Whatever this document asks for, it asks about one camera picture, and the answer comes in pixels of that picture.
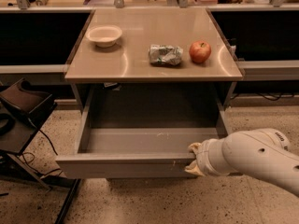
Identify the small packet inside drawer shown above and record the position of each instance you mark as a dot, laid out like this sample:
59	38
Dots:
111	85

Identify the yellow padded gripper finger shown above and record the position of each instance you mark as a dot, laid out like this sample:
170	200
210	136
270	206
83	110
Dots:
195	148
193	169

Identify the white paper bowl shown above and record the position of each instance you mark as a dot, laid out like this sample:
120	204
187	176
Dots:
104	36

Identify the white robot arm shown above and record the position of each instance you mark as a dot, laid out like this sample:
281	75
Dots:
262	154

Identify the crumpled silver chip bag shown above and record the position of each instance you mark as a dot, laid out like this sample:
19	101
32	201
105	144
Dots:
165	54

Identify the grey top drawer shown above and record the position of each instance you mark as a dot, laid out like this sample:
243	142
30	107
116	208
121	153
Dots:
143	130

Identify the grey drawer cabinet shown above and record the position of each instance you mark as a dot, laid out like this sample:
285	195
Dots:
128	61

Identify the red apple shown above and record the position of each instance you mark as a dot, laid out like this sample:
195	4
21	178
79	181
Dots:
199	51

